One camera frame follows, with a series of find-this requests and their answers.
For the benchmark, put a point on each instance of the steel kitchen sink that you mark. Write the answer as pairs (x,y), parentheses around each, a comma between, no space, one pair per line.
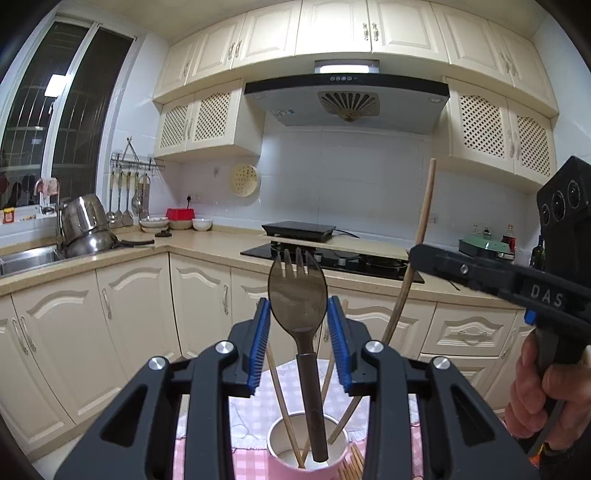
(25,261)

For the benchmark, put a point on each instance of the cream upper wall cabinets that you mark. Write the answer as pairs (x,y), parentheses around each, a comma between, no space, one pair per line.
(337,27)

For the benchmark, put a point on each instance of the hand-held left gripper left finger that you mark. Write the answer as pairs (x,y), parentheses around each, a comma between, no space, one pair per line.
(258,344)

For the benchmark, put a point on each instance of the pink cloth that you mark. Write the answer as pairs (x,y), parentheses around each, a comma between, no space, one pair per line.
(50,187)

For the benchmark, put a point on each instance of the row of hanging metal utensils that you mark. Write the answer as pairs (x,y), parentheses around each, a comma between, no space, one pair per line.
(128,203)

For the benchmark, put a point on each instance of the black gas stove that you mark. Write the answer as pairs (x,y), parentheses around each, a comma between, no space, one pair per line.
(360,265)

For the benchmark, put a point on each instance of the green electric pan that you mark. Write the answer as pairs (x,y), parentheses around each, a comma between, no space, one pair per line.
(482,244)

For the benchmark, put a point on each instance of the small yellow jar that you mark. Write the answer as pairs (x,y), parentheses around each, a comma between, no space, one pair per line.
(9,216)

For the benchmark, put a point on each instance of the cream lower kitchen cabinets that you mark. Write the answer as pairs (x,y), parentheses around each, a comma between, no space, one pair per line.
(138,314)

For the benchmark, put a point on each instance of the pink checked tablecloth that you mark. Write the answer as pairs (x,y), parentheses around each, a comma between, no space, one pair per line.
(207,461)

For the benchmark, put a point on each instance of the grey range hood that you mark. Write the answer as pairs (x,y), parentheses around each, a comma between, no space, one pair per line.
(346,115)

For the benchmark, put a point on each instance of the wall outlet with plug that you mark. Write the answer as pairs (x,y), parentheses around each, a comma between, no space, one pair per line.
(195,198)

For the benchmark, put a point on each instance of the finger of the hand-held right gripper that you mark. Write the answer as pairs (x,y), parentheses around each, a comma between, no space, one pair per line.
(452,265)

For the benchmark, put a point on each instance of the stack of white bowls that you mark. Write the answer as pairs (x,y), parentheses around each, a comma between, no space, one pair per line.
(154,225)

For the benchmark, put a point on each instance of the cream lattice door cabinet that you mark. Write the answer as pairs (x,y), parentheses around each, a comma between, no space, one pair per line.
(503,134)
(203,120)

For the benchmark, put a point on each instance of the white bowl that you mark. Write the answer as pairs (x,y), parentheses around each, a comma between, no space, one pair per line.
(202,225)

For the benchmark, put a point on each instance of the pile of wooden chopsticks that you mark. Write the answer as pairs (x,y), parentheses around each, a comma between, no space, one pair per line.
(352,464)

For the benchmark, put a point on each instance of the black induction cooker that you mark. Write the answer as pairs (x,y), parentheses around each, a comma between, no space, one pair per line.
(298,229)

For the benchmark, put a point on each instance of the barred kitchen window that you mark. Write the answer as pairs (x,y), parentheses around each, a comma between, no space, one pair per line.
(69,115)

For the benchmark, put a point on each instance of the large steel pot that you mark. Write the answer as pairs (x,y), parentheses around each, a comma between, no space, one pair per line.
(85,217)

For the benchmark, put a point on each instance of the red box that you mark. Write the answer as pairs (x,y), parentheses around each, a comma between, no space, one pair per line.
(180,214)

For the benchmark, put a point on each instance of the dark green bottle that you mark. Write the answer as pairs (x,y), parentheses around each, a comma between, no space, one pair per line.
(538,256)

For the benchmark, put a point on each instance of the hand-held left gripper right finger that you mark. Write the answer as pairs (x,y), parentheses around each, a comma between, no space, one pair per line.
(338,344)

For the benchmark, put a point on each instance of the person's right hand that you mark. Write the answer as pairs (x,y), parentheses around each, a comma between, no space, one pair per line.
(526,392)

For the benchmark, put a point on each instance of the dark translucent spork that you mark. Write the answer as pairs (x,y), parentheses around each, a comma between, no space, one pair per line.
(298,295)

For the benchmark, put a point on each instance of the metal wall utensil rack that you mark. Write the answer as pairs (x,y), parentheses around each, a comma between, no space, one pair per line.
(138,165)

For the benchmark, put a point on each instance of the bowl under red box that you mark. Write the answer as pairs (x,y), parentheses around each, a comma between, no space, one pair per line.
(181,225)

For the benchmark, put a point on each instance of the pink and white cup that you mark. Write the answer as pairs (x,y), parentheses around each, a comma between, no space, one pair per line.
(277,436)

